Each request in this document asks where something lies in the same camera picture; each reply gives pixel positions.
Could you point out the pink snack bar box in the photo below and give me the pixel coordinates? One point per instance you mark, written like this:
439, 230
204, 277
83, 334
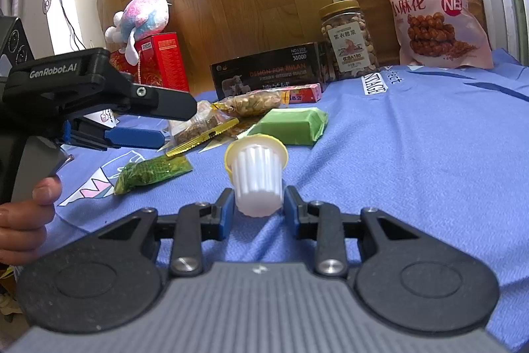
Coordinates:
303, 93

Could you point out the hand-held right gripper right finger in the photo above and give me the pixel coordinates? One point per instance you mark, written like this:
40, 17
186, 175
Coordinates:
289, 210

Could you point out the person's left hand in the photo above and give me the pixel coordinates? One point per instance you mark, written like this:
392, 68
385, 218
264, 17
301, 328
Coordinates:
24, 229

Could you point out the clear packet yellow serrated edges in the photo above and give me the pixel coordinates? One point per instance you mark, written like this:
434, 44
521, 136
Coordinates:
194, 131

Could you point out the pink snack bag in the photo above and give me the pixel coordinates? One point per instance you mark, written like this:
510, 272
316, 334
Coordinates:
430, 5

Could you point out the clear peanut packet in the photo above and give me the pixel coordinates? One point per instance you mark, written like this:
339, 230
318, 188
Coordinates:
252, 104

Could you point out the black tin box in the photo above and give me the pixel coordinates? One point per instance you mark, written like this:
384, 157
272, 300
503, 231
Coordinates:
264, 71

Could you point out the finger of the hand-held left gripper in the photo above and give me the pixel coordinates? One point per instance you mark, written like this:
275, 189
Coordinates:
165, 103
134, 138

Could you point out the round white wall hook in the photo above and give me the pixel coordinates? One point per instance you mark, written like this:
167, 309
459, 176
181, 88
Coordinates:
46, 3

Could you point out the green wafer packet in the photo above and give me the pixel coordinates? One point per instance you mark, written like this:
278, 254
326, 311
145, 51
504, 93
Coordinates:
289, 125

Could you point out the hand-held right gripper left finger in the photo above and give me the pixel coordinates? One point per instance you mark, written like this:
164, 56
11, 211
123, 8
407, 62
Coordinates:
225, 214

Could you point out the green vegetable packet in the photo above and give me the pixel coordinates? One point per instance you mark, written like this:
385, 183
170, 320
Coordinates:
144, 173

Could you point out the red gift box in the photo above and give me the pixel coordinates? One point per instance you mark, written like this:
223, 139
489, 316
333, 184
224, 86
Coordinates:
165, 59

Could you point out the pink and blue plush toy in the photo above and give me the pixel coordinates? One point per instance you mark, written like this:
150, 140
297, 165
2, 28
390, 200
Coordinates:
144, 14

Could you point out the white jelly cup yellow lid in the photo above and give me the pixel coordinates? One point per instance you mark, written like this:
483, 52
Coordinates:
256, 175

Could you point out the blue printed tablecloth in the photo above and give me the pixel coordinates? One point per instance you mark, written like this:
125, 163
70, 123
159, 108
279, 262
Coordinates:
413, 150

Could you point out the white enamel mug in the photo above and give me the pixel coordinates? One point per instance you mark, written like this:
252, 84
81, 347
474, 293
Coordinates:
107, 117

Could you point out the clear nut jar gold lid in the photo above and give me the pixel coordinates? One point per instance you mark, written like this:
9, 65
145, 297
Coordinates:
349, 43

